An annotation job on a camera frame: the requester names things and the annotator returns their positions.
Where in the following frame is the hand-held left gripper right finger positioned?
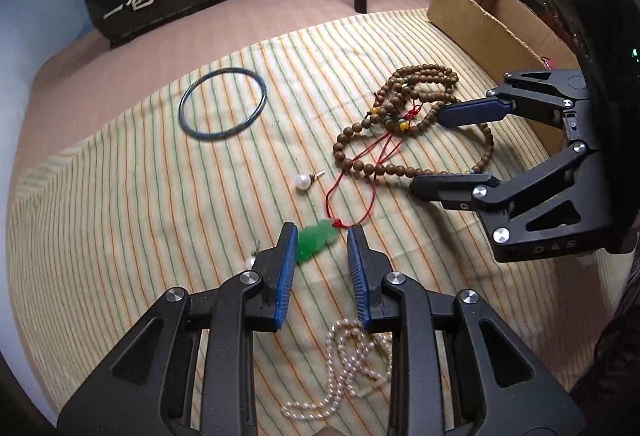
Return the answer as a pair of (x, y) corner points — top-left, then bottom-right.
(346, 225), (586, 436)

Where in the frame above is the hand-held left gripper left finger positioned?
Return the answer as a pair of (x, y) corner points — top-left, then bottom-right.
(57, 222), (300, 436)

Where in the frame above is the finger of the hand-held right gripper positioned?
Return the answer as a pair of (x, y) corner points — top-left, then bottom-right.
(436, 68), (601, 152)
(410, 141), (615, 263)

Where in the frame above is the pearl earring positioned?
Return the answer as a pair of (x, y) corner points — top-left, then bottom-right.
(244, 241), (263, 271)
(293, 170), (327, 191)

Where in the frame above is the green jade pendant red cord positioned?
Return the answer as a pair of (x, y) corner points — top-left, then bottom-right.
(295, 131), (405, 266)

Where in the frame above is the wooden bead necklace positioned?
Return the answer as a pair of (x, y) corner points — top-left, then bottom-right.
(332, 62), (496, 184)

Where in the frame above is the pearl necklace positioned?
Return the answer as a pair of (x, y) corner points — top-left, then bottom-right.
(280, 320), (396, 422)

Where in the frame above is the cardboard box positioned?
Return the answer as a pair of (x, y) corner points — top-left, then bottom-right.
(427, 0), (583, 157)

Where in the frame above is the dark teal bangle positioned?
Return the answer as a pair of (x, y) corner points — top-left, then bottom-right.
(180, 68), (268, 143)

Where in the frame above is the striped cloth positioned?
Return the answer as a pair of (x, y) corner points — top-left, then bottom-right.
(5, 9), (601, 436)

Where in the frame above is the dark patterned clothing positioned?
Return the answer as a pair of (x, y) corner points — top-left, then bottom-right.
(570, 256), (640, 417)

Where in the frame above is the tan bed sheet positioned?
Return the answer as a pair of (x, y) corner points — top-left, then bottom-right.
(15, 0), (451, 167)

